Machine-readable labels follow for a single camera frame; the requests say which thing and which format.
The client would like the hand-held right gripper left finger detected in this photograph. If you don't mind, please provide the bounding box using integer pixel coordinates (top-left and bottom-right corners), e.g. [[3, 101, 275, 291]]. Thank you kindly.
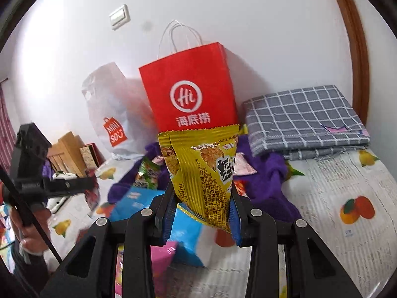
[[40, 185, 179, 298]]

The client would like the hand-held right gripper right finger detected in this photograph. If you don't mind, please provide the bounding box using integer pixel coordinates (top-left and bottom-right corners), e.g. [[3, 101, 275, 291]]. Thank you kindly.
[[228, 189, 362, 298]]

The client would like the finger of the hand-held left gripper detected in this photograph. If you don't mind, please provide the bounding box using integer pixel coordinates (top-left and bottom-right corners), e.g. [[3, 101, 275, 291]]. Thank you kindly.
[[42, 176, 99, 197]]

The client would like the pink white red packet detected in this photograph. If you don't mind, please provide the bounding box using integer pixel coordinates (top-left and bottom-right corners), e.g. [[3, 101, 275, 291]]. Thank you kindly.
[[87, 186, 101, 218]]

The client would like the yellow triangular snack packet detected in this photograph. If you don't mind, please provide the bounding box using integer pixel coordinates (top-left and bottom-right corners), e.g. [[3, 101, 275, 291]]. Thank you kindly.
[[158, 124, 240, 234]]

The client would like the person's left forearm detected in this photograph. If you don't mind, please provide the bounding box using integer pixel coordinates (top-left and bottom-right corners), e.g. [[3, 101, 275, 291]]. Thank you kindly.
[[0, 248, 50, 292]]

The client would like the person's left hand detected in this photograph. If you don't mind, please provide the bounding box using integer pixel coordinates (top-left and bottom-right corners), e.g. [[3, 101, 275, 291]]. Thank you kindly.
[[9, 206, 52, 255]]

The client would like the blue tissue pack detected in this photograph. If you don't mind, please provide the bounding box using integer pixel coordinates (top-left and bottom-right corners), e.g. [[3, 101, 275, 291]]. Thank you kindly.
[[110, 186, 205, 267]]

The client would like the striped red curtain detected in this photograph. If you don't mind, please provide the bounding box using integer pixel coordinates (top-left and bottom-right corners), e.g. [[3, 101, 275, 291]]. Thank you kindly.
[[0, 81, 16, 174]]

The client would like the wooden headboard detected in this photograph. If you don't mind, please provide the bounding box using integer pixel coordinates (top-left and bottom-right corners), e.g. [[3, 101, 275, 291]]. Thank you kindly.
[[46, 131, 87, 177]]

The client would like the patterned standing book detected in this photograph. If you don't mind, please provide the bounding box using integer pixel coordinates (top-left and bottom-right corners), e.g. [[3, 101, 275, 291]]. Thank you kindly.
[[79, 143, 106, 170]]

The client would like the red snack packet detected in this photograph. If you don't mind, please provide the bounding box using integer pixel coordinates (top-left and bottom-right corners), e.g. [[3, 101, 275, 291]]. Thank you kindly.
[[234, 180, 249, 197]]

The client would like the yellow and pink snack packet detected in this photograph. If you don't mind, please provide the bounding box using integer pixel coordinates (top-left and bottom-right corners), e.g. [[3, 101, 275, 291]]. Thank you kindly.
[[115, 240, 177, 298]]

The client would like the green snack packet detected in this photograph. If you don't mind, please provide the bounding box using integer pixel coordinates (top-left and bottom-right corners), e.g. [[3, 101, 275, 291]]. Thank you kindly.
[[136, 157, 162, 190]]

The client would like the purple towel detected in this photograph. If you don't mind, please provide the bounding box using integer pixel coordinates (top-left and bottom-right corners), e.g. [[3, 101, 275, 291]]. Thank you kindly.
[[107, 133, 303, 224]]

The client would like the pale pink small packet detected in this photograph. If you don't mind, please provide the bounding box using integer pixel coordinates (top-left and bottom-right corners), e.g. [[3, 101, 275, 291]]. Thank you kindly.
[[232, 152, 258, 176]]

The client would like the white plastic shopping bag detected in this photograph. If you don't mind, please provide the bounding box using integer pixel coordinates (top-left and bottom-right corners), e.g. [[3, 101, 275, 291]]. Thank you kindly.
[[81, 63, 156, 160]]

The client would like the fruit print bed sheet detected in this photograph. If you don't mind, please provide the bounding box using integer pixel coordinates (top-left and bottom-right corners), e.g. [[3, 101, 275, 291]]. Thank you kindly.
[[43, 149, 397, 298]]

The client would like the grey checked folded cloth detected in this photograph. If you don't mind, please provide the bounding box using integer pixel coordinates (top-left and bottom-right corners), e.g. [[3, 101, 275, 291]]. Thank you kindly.
[[242, 84, 371, 161]]

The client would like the red paper bag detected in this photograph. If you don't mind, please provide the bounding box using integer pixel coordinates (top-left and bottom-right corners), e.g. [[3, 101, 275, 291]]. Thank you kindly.
[[138, 20, 239, 131]]

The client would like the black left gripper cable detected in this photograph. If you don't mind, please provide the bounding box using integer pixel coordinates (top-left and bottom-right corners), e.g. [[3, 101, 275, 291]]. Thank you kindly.
[[0, 166, 64, 266]]

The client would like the white light switch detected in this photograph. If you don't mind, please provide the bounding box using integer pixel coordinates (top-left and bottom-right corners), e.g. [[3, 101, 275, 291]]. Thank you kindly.
[[108, 4, 131, 31]]

